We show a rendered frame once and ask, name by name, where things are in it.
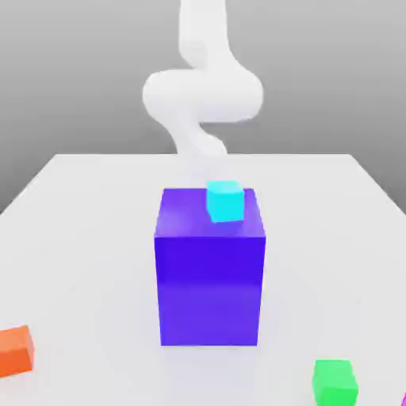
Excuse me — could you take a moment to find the small cyan cube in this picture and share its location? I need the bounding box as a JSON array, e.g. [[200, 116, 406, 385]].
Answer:
[[205, 179, 246, 224]]

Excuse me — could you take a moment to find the small green cube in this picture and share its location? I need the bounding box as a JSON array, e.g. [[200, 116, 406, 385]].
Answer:
[[311, 358, 359, 406]]

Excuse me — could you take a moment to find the small orange cube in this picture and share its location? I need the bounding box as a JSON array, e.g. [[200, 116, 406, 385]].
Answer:
[[0, 324, 36, 379]]

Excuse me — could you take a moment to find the large purple box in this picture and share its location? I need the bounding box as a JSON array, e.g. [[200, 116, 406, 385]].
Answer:
[[153, 187, 266, 347]]

